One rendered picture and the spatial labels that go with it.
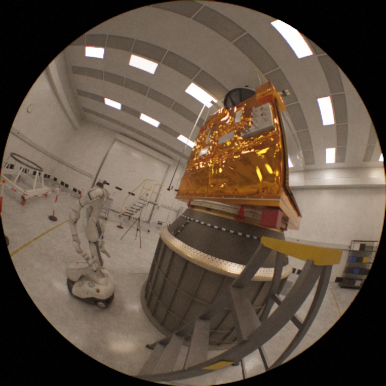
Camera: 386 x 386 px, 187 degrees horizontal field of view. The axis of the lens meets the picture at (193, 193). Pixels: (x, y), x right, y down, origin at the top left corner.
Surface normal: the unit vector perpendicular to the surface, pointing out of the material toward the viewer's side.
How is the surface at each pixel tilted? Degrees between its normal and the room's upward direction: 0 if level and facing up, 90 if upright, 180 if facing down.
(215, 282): 90
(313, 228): 90
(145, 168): 90
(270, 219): 90
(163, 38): 180
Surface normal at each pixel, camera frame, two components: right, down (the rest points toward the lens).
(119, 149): 0.52, 0.00
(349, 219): -0.80, -0.36
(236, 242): -0.11, -0.68
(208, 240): -0.29, -0.72
